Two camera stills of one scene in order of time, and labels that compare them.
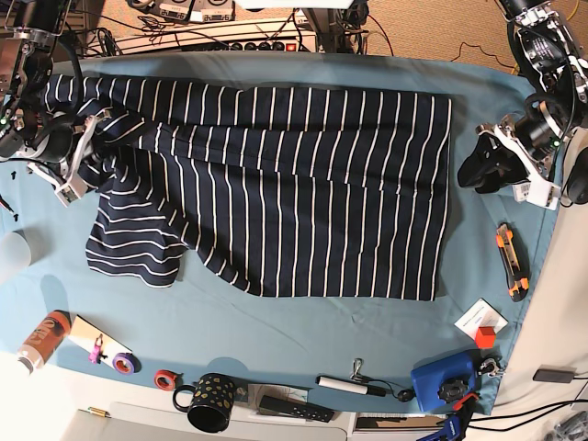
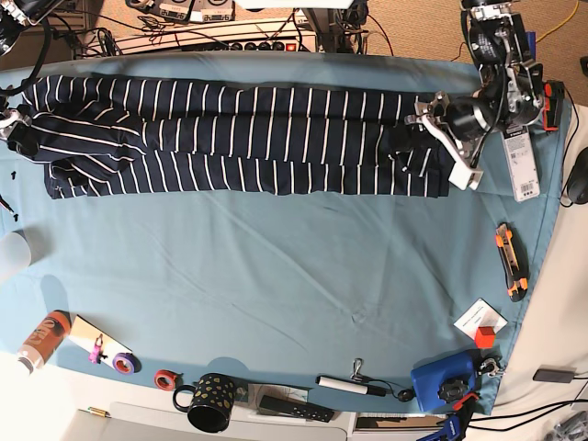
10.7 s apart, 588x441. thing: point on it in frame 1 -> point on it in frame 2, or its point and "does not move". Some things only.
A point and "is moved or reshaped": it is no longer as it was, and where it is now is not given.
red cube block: x=485 y=336 does not move
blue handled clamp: x=455 y=426 does not move
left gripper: x=55 y=144 -> x=8 y=118
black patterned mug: x=210 y=403 does not move
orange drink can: x=45 y=339 does not move
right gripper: x=537 y=135 -> x=464 y=119
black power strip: x=243 y=47 does not move
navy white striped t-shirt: x=286 y=193 is moved or reshaped
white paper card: x=480 y=314 does not move
